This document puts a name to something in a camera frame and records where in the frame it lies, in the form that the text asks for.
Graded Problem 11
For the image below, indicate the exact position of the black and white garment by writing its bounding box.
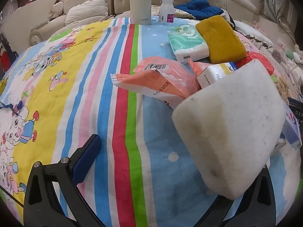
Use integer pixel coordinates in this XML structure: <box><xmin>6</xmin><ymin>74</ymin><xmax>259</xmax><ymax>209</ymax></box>
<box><xmin>221</xmin><ymin>9</ymin><xmax>235</xmax><ymax>27</ymax></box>

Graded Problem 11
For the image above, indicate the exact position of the small white box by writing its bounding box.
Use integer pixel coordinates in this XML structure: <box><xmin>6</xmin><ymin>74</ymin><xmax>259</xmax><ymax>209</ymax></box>
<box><xmin>196</xmin><ymin>62</ymin><xmax>237</xmax><ymax>89</ymax></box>

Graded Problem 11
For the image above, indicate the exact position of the printed cartoon blanket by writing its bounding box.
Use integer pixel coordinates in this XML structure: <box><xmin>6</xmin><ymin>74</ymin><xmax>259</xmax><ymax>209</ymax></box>
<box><xmin>0</xmin><ymin>14</ymin><xmax>303</xmax><ymax>227</ymax></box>

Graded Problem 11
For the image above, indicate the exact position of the grey curtain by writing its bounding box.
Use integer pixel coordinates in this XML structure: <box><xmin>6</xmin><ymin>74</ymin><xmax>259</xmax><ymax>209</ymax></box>
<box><xmin>259</xmin><ymin>0</ymin><xmax>301</xmax><ymax>40</ymax></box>

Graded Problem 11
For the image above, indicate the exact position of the blue and white box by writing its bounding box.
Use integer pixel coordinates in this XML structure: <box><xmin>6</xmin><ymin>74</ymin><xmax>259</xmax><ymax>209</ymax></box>
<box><xmin>276</xmin><ymin>104</ymin><xmax>303</xmax><ymax>150</ymax></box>

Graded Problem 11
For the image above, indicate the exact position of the blue knitted cloth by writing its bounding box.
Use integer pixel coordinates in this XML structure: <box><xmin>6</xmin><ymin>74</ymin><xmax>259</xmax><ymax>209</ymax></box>
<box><xmin>175</xmin><ymin>0</ymin><xmax>224</xmax><ymax>20</ymax></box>

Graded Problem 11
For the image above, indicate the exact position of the orange-red plastic bag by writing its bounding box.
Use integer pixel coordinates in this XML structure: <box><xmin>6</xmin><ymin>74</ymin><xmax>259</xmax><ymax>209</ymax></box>
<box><xmin>234</xmin><ymin>51</ymin><xmax>275</xmax><ymax>75</ymax></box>

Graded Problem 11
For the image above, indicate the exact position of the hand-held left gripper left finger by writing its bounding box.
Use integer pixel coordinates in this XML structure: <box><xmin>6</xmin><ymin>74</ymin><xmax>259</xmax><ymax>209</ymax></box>
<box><xmin>23</xmin><ymin>134</ymin><xmax>102</xmax><ymax>227</ymax></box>

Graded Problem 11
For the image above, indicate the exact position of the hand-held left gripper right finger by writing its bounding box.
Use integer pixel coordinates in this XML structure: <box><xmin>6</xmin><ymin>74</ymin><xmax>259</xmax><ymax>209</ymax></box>
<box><xmin>223</xmin><ymin>164</ymin><xmax>276</xmax><ymax>227</ymax></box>

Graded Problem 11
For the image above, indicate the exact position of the white ruffled pillow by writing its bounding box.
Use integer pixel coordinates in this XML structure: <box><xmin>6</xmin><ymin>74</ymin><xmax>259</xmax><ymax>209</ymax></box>
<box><xmin>65</xmin><ymin>0</ymin><xmax>109</xmax><ymax>25</ymax></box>

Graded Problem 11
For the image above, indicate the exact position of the green patterned tissue pack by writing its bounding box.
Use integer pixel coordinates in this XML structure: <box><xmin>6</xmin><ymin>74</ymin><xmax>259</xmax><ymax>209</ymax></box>
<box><xmin>168</xmin><ymin>25</ymin><xmax>210</xmax><ymax>64</ymax></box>

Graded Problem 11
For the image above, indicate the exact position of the white pill bottle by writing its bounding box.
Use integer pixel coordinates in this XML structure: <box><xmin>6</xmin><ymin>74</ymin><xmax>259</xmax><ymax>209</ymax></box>
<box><xmin>159</xmin><ymin>0</ymin><xmax>175</xmax><ymax>24</ymax></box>

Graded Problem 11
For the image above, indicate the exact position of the white thermos bottle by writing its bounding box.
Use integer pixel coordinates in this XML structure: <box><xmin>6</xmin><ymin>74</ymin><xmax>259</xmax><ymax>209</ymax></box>
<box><xmin>129</xmin><ymin>0</ymin><xmax>152</xmax><ymax>26</ymax></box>

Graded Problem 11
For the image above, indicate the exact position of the beige plush toy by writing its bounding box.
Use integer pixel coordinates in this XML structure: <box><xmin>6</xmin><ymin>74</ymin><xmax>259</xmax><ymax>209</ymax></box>
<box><xmin>50</xmin><ymin>0</ymin><xmax>64</xmax><ymax>19</ymax></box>

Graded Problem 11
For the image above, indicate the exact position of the white sponge block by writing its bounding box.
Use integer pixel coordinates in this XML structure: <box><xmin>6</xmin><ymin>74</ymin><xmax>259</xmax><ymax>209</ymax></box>
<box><xmin>172</xmin><ymin>59</ymin><xmax>287</xmax><ymax>200</ymax></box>

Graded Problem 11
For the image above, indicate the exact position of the pink plastic wrapper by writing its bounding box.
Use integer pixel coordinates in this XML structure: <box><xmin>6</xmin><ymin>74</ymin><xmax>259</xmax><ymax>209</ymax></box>
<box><xmin>110</xmin><ymin>56</ymin><xmax>198</xmax><ymax>109</ymax></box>

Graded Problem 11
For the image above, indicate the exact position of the dark green packet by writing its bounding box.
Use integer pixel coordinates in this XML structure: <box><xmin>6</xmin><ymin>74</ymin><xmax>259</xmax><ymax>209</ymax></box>
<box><xmin>287</xmin><ymin>96</ymin><xmax>303</xmax><ymax>126</ymax></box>

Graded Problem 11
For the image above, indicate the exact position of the yellow sponge cloth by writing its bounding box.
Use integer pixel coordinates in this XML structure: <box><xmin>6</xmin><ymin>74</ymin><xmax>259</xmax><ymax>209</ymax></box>
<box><xmin>195</xmin><ymin>15</ymin><xmax>248</xmax><ymax>64</ymax></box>

